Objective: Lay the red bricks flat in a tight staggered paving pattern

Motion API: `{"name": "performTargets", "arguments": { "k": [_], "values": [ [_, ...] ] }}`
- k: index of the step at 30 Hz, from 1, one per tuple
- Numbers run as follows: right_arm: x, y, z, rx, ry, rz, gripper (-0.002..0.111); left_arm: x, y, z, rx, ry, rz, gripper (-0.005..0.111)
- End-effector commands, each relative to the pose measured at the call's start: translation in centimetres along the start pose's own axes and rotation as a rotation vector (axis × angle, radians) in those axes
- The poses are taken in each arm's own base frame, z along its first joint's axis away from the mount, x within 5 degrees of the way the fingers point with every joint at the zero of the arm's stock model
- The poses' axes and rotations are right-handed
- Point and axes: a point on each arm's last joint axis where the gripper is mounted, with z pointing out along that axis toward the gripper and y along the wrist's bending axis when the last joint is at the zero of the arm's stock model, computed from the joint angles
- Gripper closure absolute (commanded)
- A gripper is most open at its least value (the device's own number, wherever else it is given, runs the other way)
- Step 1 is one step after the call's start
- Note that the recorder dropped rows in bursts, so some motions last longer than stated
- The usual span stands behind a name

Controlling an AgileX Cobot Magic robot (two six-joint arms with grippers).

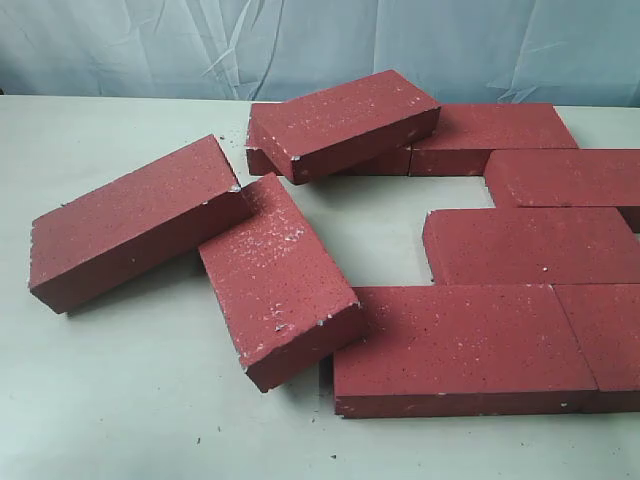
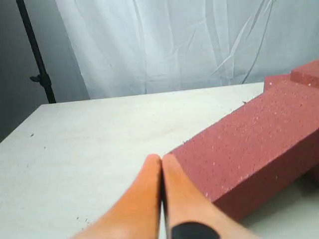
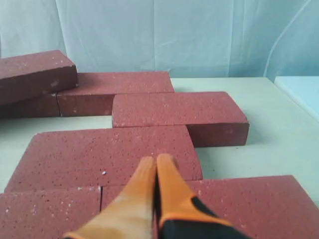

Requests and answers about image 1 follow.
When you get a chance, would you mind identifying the back left base brick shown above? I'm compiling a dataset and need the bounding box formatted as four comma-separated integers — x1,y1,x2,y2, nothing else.
246,146,412,176

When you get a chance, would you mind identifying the base brick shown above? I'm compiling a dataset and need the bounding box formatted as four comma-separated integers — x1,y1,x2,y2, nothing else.
409,103,578,177
246,146,412,176

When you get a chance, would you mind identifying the front large red brick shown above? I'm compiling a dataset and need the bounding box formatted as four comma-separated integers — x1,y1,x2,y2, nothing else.
333,285,598,418

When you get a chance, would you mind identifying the back right base brick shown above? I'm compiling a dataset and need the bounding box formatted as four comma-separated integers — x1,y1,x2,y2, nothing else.
409,103,578,177

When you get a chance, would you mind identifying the right second-row brick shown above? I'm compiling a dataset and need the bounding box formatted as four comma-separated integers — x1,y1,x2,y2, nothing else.
484,149,639,208

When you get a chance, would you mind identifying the right third-row brick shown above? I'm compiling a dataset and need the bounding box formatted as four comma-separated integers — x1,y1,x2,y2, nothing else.
423,207,639,285

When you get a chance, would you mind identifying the grey fabric backdrop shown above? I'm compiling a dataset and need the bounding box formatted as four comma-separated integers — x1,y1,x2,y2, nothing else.
1,1,639,107

